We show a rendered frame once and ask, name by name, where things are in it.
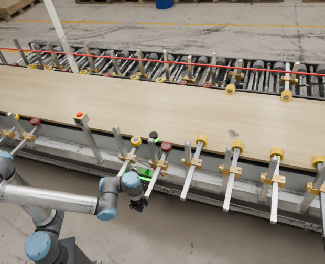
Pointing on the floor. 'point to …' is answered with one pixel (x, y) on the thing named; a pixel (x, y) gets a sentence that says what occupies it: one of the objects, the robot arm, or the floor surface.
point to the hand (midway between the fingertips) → (143, 208)
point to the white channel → (61, 34)
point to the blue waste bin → (164, 4)
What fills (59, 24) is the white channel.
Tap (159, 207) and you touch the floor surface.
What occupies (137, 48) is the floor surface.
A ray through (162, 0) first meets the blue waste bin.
